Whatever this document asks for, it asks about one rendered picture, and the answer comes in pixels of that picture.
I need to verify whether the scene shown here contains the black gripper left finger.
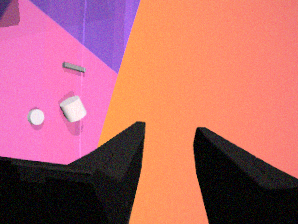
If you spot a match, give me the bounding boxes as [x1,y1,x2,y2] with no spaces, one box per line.
[0,121,145,224]

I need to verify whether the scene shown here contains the white cylinder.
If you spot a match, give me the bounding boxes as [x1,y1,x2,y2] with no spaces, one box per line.
[60,95,86,123]

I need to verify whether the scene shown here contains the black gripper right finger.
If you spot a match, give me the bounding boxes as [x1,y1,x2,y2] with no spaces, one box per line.
[193,127,298,224]

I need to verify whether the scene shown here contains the small grey bar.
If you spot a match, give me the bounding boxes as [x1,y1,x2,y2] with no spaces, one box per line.
[61,61,85,72]

